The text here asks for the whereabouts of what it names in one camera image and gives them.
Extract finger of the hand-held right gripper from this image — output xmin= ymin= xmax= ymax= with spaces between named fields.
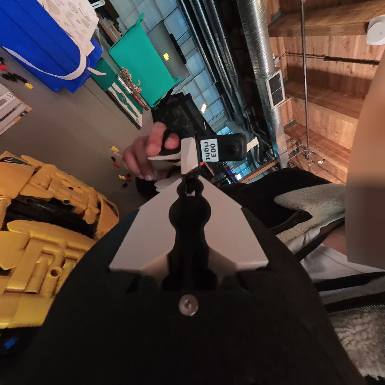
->
xmin=147 ymin=152 xmax=182 ymax=169
xmin=180 ymin=136 xmax=201 ymax=177

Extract cream hoodie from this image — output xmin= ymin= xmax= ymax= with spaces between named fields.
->
xmin=278 ymin=227 xmax=385 ymax=305

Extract black drawcord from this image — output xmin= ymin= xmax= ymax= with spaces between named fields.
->
xmin=294 ymin=217 xmax=347 ymax=263

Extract silver air duct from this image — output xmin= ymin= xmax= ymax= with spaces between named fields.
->
xmin=237 ymin=0 xmax=290 ymax=169

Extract white round ceiling fixture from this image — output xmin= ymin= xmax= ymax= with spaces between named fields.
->
xmin=366 ymin=14 xmax=385 ymax=46

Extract patterned white paper bag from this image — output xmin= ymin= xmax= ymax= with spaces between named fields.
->
xmin=1 ymin=0 xmax=106 ymax=81

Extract yellow and black loose bricks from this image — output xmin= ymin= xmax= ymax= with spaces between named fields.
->
xmin=110 ymin=146 xmax=133 ymax=189

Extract cluster of tiny pin pieces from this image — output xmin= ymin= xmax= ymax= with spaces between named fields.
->
xmin=0 ymin=57 xmax=34 ymax=90

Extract blue plastic bin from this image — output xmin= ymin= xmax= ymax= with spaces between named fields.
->
xmin=0 ymin=0 xmax=103 ymax=94

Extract yellow brick toy car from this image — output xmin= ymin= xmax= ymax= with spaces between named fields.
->
xmin=0 ymin=151 xmax=120 ymax=358

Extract open instruction booklet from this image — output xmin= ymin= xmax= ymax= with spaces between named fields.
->
xmin=0 ymin=84 xmax=32 ymax=136

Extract white air vent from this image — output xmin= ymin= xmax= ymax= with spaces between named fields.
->
xmin=265 ymin=68 xmax=287 ymax=110

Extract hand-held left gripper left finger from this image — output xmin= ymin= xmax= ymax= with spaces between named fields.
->
xmin=109 ymin=180 xmax=184 ymax=276

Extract person's right hand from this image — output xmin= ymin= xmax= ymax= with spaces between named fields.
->
xmin=123 ymin=122 xmax=181 ymax=181

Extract person's right forearm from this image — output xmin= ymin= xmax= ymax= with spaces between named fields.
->
xmin=217 ymin=168 xmax=328 ymax=230

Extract teal printed booklet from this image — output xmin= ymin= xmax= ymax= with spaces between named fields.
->
xmin=106 ymin=81 xmax=144 ymax=130

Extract teal plastic bin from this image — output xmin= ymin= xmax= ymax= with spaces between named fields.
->
xmin=108 ymin=13 xmax=183 ymax=108

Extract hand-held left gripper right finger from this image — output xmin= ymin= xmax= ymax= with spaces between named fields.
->
xmin=197 ymin=175 xmax=269 ymax=278

